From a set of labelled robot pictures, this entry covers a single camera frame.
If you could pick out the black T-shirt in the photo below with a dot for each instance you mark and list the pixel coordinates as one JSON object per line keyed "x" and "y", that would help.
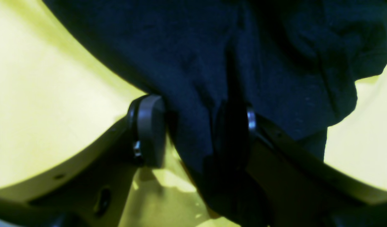
{"x": 295, "y": 61}

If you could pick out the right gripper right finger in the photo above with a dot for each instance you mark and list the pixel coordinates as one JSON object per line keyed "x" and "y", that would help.
{"x": 299, "y": 189}

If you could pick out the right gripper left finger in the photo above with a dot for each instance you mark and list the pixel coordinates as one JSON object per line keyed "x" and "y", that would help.
{"x": 91, "y": 188}

